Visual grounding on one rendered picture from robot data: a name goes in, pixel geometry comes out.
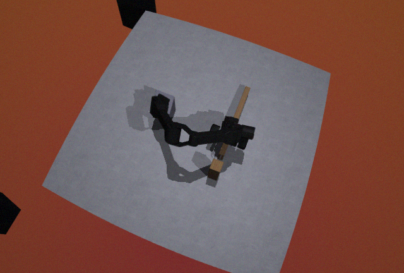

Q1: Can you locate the brown wooden board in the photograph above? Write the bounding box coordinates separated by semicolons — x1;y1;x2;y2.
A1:
217;86;251;160

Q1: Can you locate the dark brown wooden post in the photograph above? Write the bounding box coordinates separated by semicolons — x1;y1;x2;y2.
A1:
208;159;224;181

